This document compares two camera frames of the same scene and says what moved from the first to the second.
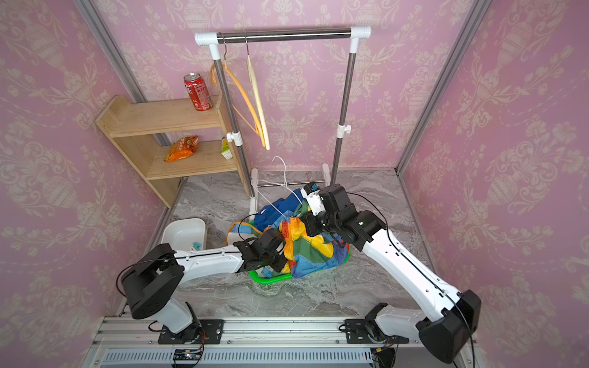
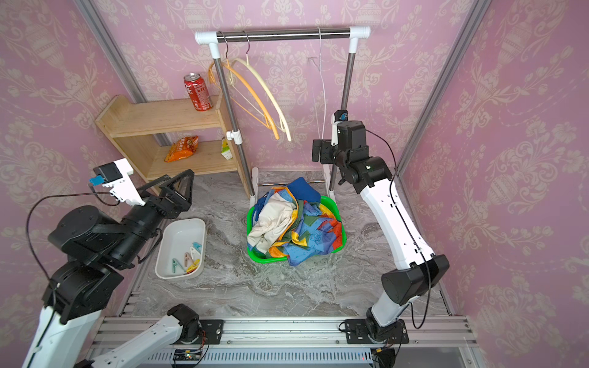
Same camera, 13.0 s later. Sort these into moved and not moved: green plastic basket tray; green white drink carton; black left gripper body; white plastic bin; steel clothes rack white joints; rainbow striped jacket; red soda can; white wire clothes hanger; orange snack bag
Moved: rainbow striped jacket; green plastic basket tray; white wire clothes hanger; black left gripper body
Not moved: orange snack bag; white plastic bin; steel clothes rack white joints; red soda can; green white drink carton
